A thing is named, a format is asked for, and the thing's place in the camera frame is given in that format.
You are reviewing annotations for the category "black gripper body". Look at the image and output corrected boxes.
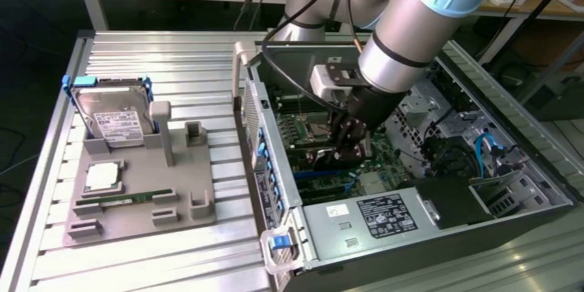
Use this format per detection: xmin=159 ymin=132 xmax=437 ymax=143
xmin=344 ymin=87 xmax=407 ymax=131

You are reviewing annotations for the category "black graphics card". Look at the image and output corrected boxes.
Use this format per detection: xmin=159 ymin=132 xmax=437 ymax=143
xmin=309 ymin=147 xmax=371 ymax=173

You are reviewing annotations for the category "blue expansion slot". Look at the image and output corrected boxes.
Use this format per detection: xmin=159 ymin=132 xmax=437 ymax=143
xmin=291 ymin=168 xmax=345 ymax=179

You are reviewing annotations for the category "CPU socket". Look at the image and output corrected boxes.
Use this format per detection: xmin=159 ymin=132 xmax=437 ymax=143
xmin=300 ymin=114 xmax=337 ymax=144

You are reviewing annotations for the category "green motherboard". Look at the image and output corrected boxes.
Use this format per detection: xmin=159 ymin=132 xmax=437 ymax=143
xmin=273 ymin=95 xmax=419 ymax=204

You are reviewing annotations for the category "silver chipset heatsink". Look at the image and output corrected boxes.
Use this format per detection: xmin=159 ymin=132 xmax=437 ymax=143
xmin=359 ymin=172 xmax=399 ymax=197

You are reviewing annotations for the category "grey power supply unit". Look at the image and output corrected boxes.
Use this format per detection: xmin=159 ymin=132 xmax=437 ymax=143
xmin=299 ymin=187 xmax=439 ymax=262

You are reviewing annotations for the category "black plastic shroud box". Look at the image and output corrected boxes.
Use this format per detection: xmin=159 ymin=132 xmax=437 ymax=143
xmin=415 ymin=178 xmax=497 ymax=230

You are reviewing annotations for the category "blue case latch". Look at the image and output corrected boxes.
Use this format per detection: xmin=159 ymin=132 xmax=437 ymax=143
xmin=268 ymin=235 xmax=291 ymax=251

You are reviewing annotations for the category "black open PC case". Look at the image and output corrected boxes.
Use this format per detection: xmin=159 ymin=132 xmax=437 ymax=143
xmin=231 ymin=39 xmax=584 ymax=292

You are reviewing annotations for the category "grey disk bay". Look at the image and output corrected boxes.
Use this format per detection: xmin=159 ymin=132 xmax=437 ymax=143
xmin=469 ymin=168 xmax=553 ymax=217

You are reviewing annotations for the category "grey printed parts rack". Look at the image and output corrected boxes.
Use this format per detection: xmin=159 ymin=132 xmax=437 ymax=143
xmin=61 ymin=100 xmax=219 ymax=248

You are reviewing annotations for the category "green RAM stick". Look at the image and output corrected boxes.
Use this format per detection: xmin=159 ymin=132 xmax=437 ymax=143
xmin=75 ymin=189 xmax=177 ymax=208

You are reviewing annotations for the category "silver hard disk drive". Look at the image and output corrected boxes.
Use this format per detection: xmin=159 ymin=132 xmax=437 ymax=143
xmin=75 ymin=81 xmax=152 ymax=149

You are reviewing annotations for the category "silver CPU chip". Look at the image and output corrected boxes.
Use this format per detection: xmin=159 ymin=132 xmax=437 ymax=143
xmin=84 ymin=164 xmax=123 ymax=192

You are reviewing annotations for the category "blue-railed hard drive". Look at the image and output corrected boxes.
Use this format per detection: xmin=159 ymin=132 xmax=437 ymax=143
xmin=60 ymin=73 xmax=155 ymax=142

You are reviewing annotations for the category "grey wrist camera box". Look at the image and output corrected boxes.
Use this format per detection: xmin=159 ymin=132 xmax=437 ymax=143
xmin=308 ymin=64 xmax=365 ymax=110

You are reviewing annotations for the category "black wire bundle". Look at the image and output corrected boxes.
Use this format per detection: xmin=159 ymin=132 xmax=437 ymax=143
xmin=419 ymin=134 xmax=476 ymax=176

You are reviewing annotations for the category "light blue disk wire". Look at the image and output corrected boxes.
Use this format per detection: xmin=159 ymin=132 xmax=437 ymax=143
xmin=473 ymin=133 xmax=508 ymax=178

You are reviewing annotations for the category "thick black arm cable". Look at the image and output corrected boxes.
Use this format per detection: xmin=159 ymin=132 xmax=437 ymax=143
xmin=260 ymin=0 xmax=364 ymax=115

